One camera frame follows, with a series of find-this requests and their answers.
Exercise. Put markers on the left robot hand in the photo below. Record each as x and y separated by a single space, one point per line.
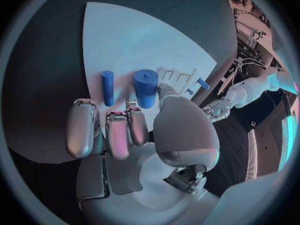
218 109

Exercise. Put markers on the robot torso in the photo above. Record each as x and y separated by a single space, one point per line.
269 144

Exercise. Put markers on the thin blue cylinder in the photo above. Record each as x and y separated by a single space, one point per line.
107 88

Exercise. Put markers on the short blue peg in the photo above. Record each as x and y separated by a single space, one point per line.
189 92

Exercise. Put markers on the white task board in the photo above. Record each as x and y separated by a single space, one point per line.
131 41

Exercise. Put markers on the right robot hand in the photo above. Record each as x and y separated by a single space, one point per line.
182 131

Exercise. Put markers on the thick blue cylinder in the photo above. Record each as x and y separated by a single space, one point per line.
145 88

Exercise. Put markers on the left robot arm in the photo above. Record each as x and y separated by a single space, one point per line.
253 87

